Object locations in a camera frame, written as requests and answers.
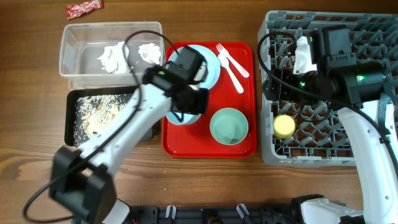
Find light blue bowl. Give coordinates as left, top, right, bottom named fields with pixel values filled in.
left=166, top=111, right=201, bottom=126

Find light blue plate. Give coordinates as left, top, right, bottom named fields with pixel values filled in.
left=165, top=44, right=221, bottom=91

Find yellow plastic cup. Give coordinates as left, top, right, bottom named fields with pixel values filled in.
left=273, top=114, right=295, bottom=139

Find green bowl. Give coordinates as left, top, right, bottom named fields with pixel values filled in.
left=210, top=108, right=249, bottom=146

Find white napkin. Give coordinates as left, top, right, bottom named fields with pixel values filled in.
left=97, top=41, right=134, bottom=74
left=138, top=43, right=161, bottom=65

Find rice and food scraps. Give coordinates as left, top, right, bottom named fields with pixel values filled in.
left=73, top=93, right=132, bottom=145

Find red snack wrapper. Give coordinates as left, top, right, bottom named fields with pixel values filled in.
left=66, top=0, right=103, bottom=20

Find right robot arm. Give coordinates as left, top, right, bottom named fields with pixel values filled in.
left=287, top=25, right=397, bottom=223

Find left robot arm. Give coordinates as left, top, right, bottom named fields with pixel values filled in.
left=49, top=46, right=209, bottom=223

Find grey dishwasher rack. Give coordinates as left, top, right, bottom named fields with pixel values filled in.
left=257, top=11, right=397, bottom=167

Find white plastic spoon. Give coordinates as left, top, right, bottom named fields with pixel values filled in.
left=217, top=54, right=244, bottom=94

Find white plastic fork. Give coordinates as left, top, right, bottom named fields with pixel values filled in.
left=216, top=43, right=249, bottom=78

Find black tray bin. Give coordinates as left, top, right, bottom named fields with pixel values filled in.
left=64, top=86, right=136, bottom=147

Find clear plastic bin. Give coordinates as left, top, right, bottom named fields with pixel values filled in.
left=59, top=21, right=162, bottom=90

